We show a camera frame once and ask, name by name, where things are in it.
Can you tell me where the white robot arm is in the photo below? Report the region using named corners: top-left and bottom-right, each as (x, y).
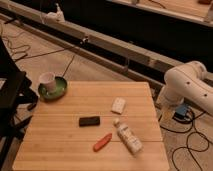
top-left (158, 61), bottom-right (213, 115)

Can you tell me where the black rectangular eraser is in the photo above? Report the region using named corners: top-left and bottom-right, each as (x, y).
top-left (79, 116), bottom-right (100, 127)

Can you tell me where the small white box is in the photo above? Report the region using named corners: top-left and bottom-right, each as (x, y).
top-left (111, 98), bottom-right (126, 114)

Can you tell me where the green plate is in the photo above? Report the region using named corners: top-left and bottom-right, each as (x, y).
top-left (38, 76), bottom-right (67, 101)

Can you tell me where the white plastic bottle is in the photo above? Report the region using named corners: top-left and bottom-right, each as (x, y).
top-left (113, 118), bottom-right (142, 155)

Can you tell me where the orange marker pen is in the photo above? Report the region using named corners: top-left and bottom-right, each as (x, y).
top-left (93, 133), bottom-right (112, 152)

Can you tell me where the white paper cup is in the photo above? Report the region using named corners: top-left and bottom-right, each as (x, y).
top-left (39, 72), bottom-right (56, 92)

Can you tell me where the blue box on floor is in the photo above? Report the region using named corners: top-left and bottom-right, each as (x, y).
top-left (174, 104), bottom-right (188, 119)

